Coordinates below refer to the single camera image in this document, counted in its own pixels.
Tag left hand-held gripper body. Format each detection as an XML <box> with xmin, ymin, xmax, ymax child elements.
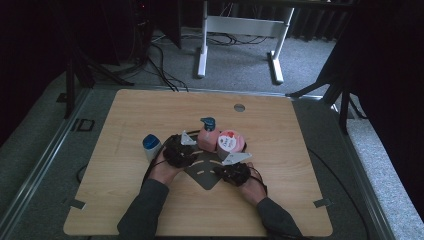
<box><xmin>162</xmin><ymin>130</ymin><xmax>197</xmax><ymax>169</ymax></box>

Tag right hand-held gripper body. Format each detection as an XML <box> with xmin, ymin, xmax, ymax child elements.
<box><xmin>221</xmin><ymin>152</ymin><xmax>253</xmax><ymax>187</ymax></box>

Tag black slotted corner shelf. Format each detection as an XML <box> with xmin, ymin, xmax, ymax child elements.
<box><xmin>159</xmin><ymin>129</ymin><xmax>248</xmax><ymax>191</ymax></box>

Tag pink pump bottle blue cap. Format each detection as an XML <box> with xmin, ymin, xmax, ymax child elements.
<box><xmin>196</xmin><ymin>116</ymin><xmax>222</xmax><ymax>153</ymax></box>

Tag grey bottle with blue cap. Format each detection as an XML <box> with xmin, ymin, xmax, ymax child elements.
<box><xmin>142</xmin><ymin>133</ymin><xmax>163</xmax><ymax>163</ymax></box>

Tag pink jar with white lid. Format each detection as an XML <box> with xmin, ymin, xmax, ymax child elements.
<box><xmin>216</xmin><ymin>129</ymin><xmax>247</xmax><ymax>161</ymax></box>

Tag person's right hand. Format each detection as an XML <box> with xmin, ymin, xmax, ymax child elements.
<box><xmin>238</xmin><ymin>162</ymin><xmax>268</xmax><ymax>206</ymax></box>

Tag person's left hand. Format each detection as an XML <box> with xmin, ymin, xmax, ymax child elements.
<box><xmin>148</xmin><ymin>153</ymin><xmax>184</xmax><ymax>186</ymax></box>

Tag black metal stand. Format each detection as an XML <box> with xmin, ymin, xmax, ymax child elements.
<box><xmin>63</xmin><ymin>49</ymin><xmax>134</xmax><ymax>119</ymax></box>
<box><xmin>286</xmin><ymin>43</ymin><xmax>368</xmax><ymax>134</ymax></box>

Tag dark computer tower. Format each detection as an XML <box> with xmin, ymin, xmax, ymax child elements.
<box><xmin>126</xmin><ymin>0</ymin><xmax>156</xmax><ymax>61</ymax></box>

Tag dark curtain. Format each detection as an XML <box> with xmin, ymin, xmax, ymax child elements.
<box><xmin>0</xmin><ymin>0</ymin><xmax>68</xmax><ymax>144</ymax></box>
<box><xmin>349</xmin><ymin>0</ymin><xmax>424</xmax><ymax>208</ymax></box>

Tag left hand-held gripper cable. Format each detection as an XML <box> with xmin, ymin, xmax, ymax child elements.
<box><xmin>141</xmin><ymin>136</ymin><xmax>174</xmax><ymax>188</ymax></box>

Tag hand-held gripper cable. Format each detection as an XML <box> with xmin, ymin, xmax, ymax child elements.
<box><xmin>141</xmin><ymin>136</ymin><xmax>174</xmax><ymax>188</ymax></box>
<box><xmin>246</xmin><ymin>148</ymin><xmax>371</xmax><ymax>240</ymax></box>

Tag black floor cables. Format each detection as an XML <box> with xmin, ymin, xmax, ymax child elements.
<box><xmin>146</xmin><ymin>43</ymin><xmax>189</xmax><ymax>93</ymax></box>

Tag black cable loop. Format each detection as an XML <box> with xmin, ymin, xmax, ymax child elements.
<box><xmin>75</xmin><ymin>163</ymin><xmax>88</xmax><ymax>184</ymax></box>

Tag right hand-held gripper cable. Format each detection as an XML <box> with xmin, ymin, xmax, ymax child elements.
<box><xmin>246</xmin><ymin>148</ymin><xmax>371</xmax><ymax>240</ymax></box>

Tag black cable bundle under desk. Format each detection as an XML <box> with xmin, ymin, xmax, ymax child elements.
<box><xmin>186</xmin><ymin>31</ymin><xmax>268</xmax><ymax>46</ymax></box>

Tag metal floor rail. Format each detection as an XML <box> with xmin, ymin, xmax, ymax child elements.
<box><xmin>331</xmin><ymin>103</ymin><xmax>396</xmax><ymax>240</ymax></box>
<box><xmin>0</xmin><ymin>88</ymin><xmax>91</xmax><ymax>234</ymax></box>

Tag white desk frame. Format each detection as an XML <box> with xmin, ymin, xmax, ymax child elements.
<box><xmin>196</xmin><ymin>0</ymin><xmax>296</xmax><ymax>85</ymax></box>

